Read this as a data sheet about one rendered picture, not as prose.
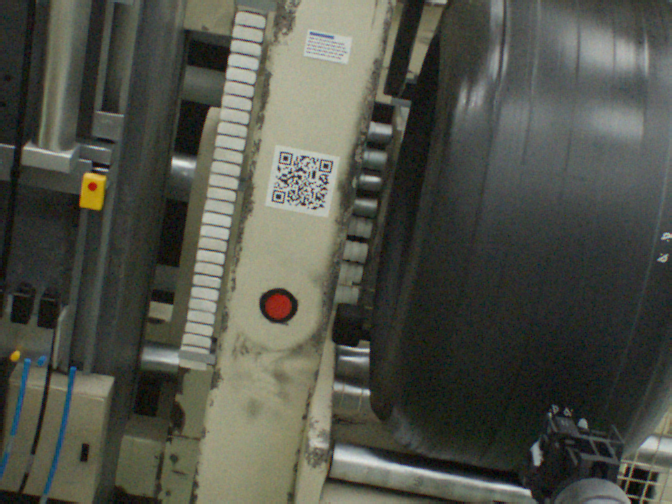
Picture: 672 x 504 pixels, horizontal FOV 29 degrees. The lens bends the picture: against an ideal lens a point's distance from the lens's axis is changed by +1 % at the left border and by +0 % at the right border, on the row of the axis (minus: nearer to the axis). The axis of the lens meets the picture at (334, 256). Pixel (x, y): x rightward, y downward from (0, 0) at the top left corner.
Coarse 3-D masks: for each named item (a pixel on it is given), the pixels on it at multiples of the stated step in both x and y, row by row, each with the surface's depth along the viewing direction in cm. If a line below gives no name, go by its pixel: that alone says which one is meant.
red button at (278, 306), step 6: (270, 300) 157; (276, 300) 157; (282, 300) 156; (288, 300) 157; (270, 306) 157; (276, 306) 157; (282, 306) 157; (288, 306) 157; (270, 312) 157; (276, 312) 157; (282, 312) 157; (288, 312) 157; (276, 318) 158
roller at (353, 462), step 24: (336, 456) 156; (360, 456) 156; (384, 456) 157; (408, 456) 158; (360, 480) 157; (384, 480) 157; (408, 480) 157; (432, 480) 157; (456, 480) 157; (480, 480) 157; (504, 480) 157
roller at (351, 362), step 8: (344, 352) 183; (352, 352) 183; (360, 352) 183; (368, 352) 183; (336, 360) 184; (344, 360) 182; (352, 360) 182; (360, 360) 182; (368, 360) 182; (336, 368) 183; (344, 368) 182; (352, 368) 182; (360, 368) 182; (368, 368) 182; (352, 376) 183; (360, 376) 183; (368, 376) 183
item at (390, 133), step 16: (384, 112) 203; (400, 112) 199; (384, 128) 191; (400, 128) 190; (368, 144) 205; (384, 144) 193; (368, 160) 192; (384, 160) 192; (368, 176) 194; (384, 176) 196; (368, 192) 208; (384, 192) 193; (368, 208) 194; (384, 208) 194; (352, 224) 196; (368, 224) 197; (352, 240) 211; (368, 240) 205; (352, 256) 197; (352, 272) 199; (368, 272) 198; (336, 288) 200; (352, 288) 201; (368, 288) 198; (352, 304) 200
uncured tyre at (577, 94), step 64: (448, 0) 160; (512, 0) 143; (576, 0) 144; (640, 0) 148; (448, 64) 143; (512, 64) 136; (576, 64) 136; (640, 64) 138; (448, 128) 136; (512, 128) 133; (576, 128) 133; (640, 128) 134; (448, 192) 134; (512, 192) 132; (576, 192) 132; (640, 192) 132; (384, 256) 181; (448, 256) 134; (512, 256) 132; (576, 256) 132; (640, 256) 132; (384, 320) 175; (448, 320) 135; (512, 320) 134; (576, 320) 134; (640, 320) 134; (384, 384) 149; (448, 384) 139; (512, 384) 138; (576, 384) 137; (640, 384) 137; (448, 448) 149; (512, 448) 146
